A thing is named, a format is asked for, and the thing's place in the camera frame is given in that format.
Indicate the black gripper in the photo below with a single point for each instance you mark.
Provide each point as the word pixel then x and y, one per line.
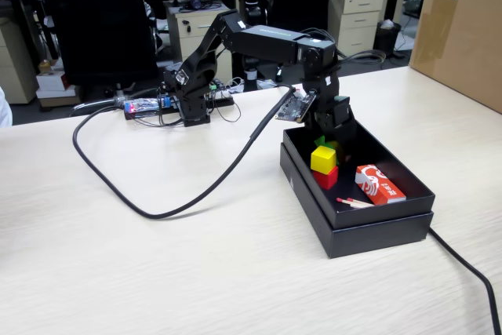
pixel 333 123

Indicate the yellow wooden cube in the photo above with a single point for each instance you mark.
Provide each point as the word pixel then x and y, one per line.
pixel 322 159

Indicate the red wooden cube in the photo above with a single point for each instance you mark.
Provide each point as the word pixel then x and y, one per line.
pixel 327 181

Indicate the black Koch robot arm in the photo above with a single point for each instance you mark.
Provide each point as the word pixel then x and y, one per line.
pixel 266 42

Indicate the black cardboard box tray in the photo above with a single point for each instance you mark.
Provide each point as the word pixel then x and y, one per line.
pixel 386 154

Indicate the black open box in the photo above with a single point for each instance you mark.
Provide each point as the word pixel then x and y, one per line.
pixel 372 239

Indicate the large brown cardboard box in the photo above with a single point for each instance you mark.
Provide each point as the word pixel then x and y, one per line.
pixel 459 44

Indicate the flat white box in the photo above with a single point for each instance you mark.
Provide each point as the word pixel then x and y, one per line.
pixel 55 93

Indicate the white cardboard box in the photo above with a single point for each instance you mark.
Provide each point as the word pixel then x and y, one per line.
pixel 51 81

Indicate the wooden match red head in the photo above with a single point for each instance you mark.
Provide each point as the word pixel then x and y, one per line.
pixel 359 201
pixel 345 201

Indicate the orange red matchbox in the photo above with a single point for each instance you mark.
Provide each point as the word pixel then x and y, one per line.
pixel 378 188

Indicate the black trash bin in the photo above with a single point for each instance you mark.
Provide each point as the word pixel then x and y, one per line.
pixel 386 42

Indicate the beige three drawer cabinet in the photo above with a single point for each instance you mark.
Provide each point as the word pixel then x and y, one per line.
pixel 355 17

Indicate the robot controller board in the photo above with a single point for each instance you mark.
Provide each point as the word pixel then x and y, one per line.
pixel 141 107

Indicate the black headphones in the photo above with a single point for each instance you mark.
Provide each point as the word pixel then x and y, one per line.
pixel 196 4

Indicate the large black office chair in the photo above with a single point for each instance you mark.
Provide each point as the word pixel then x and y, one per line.
pixel 98 17

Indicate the beige low cabinet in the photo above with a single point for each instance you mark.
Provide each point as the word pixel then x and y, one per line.
pixel 15 68

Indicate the person in white shirt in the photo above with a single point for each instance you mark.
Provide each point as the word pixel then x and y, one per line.
pixel 4 109

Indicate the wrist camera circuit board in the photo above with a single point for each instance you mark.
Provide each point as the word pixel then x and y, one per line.
pixel 294 109

